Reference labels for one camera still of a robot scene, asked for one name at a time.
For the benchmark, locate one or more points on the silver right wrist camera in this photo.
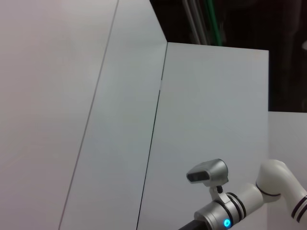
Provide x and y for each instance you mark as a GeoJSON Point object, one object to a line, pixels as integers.
{"type": "Point", "coordinates": [211, 170]}

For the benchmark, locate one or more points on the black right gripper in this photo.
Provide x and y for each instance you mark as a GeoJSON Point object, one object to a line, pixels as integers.
{"type": "Point", "coordinates": [194, 226]}

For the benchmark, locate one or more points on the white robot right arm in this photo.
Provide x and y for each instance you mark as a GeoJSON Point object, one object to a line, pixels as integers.
{"type": "Point", "coordinates": [271, 175]}

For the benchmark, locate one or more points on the grey ceiling pipe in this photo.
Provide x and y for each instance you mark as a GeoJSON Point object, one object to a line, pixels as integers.
{"type": "Point", "coordinates": [192, 21]}

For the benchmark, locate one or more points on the round ceiling smoke detector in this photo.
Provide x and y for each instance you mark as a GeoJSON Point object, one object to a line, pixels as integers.
{"type": "Point", "coordinates": [305, 45]}

